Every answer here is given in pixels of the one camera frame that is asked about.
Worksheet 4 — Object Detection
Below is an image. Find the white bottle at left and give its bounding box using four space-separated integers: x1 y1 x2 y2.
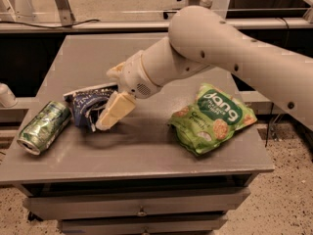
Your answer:
0 83 18 108

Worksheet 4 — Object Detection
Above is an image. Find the black cable on rail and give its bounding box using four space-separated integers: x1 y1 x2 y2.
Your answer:
0 18 101 29

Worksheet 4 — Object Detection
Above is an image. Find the metal frame rail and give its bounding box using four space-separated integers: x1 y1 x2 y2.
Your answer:
0 18 313 33

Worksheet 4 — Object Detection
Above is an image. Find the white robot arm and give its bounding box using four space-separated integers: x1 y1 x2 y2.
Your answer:
96 6 313 130

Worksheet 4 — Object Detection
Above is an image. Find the grey lower drawer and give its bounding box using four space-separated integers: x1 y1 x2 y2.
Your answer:
59 213 227 235

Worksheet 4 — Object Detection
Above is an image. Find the green dang chip bag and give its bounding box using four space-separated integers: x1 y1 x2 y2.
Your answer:
169 83 257 156

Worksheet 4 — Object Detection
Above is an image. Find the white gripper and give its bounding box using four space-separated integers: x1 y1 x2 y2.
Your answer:
96 51 161 130

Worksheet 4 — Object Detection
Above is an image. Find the grey upper drawer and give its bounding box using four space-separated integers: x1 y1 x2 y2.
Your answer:
23 187 250 220

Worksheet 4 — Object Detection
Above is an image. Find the grey side shelf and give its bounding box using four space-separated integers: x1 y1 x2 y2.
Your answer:
0 97 39 122

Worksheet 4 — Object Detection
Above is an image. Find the green soda can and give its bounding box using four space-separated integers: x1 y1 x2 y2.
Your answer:
17 101 71 156

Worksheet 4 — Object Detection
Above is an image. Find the grey drawer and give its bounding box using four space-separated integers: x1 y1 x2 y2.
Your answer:
59 213 227 235
23 187 250 220

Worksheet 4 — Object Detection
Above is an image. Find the blue chip bag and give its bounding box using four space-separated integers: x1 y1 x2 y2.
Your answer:
63 83 118 132

